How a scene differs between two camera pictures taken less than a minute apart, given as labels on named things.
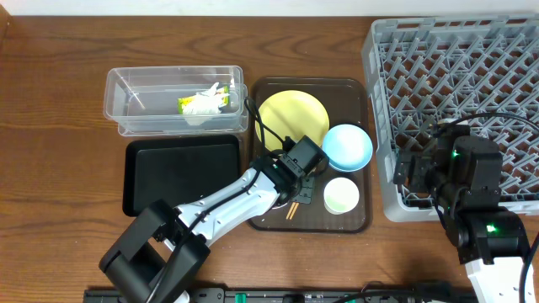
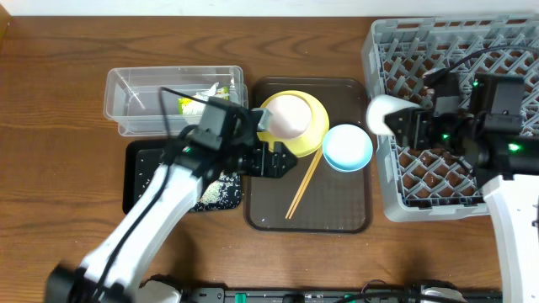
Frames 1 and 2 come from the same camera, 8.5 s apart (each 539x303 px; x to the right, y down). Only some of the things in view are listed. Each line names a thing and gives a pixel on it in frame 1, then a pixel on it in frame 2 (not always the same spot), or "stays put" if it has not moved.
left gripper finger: x=306 y=190 → x=272 y=164
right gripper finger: x=404 y=168 → x=412 y=125
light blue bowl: x=348 y=146 stays put
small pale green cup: x=340 y=195 → x=381 y=104
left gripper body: x=306 y=190 → x=261 y=159
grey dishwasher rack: x=481 y=71 stays put
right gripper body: x=406 y=172 → x=413 y=129
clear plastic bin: x=176 y=100 stays put
